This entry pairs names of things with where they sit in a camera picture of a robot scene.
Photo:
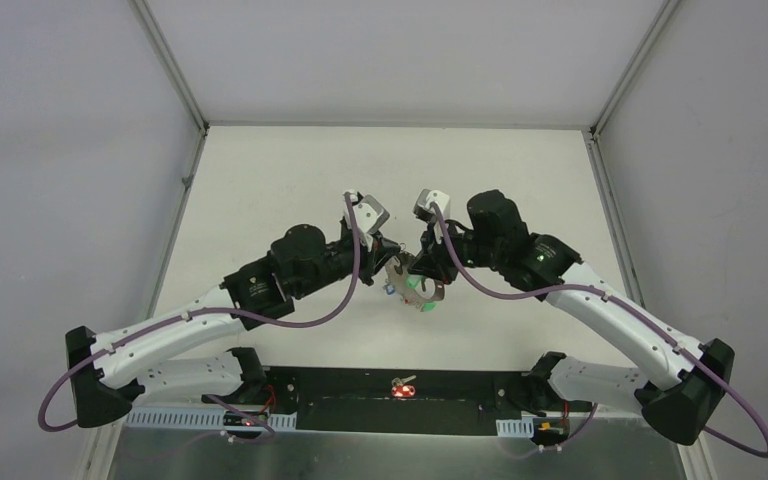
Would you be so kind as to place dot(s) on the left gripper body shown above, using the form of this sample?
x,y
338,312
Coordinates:
x,y
371,252

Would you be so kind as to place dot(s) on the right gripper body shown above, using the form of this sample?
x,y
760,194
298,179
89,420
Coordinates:
x,y
439,250

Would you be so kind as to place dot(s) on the green tag key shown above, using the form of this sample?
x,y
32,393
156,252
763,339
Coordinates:
x,y
415,282

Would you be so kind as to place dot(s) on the metal keyring plate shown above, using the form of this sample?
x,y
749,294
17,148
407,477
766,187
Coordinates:
x,y
417,291

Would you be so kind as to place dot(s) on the red tag key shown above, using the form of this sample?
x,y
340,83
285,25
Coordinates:
x,y
402,387

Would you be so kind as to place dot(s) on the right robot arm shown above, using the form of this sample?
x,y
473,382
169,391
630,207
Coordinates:
x,y
676,381

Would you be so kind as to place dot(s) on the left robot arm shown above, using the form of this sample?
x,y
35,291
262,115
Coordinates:
x,y
302,281

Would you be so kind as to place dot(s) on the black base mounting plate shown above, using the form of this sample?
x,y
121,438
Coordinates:
x,y
467,403

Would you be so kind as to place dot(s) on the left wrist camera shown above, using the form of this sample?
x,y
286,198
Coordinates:
x,y
366,212

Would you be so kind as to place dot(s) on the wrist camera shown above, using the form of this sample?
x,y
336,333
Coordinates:
x,y
366,212
431,205

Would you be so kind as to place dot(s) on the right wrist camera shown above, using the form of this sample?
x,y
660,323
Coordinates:
x,y
431,205

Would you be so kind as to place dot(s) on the aluminium front rail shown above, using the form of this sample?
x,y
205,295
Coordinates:
x,y
357,400

